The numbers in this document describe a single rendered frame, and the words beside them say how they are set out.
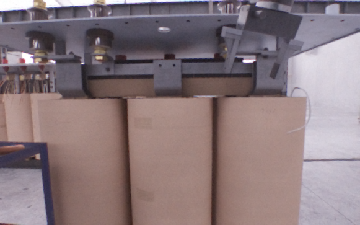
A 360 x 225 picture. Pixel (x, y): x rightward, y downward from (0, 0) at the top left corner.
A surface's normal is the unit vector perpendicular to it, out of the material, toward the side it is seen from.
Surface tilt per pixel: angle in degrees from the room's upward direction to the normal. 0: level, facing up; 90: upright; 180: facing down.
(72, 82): 90
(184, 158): 90
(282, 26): 113
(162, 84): 90
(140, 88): 90
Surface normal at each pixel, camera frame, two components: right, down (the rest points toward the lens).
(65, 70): -0.03, 0.09
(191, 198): 0.21, 0.08
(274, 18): 0.08, 0.48
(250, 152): -0.27, 0.09
